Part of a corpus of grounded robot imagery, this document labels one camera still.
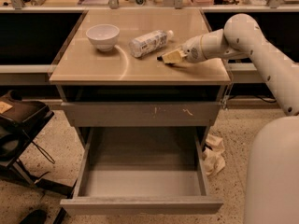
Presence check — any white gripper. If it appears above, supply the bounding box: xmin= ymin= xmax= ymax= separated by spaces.
xmin=162 ymin=35 xmax=206 ymax=63

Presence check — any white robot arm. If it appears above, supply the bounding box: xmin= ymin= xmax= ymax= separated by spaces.
xmin=159 ymin=13 xmax=299 ymax=224

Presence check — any grey drawer cabinet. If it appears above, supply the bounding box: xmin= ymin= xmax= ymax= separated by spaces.
xmin=49 ymin=8 xmax=234 ymax=217

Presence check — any grey top drawer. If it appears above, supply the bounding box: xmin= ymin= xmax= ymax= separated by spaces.
xmin=61 ymin=86 xmax=221 ymax=127

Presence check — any open grey middle drawer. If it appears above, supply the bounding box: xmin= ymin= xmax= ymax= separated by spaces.
xmin=61 ymin=127 xmax=222 ymax=215

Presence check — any clear plastic water bottle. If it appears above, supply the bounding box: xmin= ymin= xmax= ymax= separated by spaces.
xmin=129 ymin=30 xmax=174 ymax=58

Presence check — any white ceramic bowl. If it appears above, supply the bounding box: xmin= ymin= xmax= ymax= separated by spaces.
xmin=86 ymin=24 xmax=120 ymax=51

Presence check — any crumpled beige cloth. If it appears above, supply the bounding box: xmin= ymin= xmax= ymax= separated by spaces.
xmin=203 ymin=134 xmax=225 ymax=176

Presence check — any black chair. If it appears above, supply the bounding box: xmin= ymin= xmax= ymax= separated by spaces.
xmin=0 ymin=91 xmax=73 ymax=196

